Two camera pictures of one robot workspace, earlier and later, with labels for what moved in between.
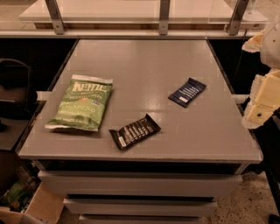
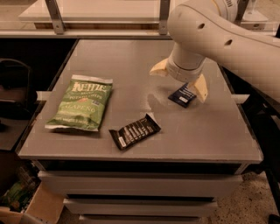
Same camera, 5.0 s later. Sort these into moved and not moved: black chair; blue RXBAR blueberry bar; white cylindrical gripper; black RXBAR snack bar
Moved: white cylindrical gripper
Not moved: black RXBAR snack bar; blue RXBAR blueberry bar; black chair
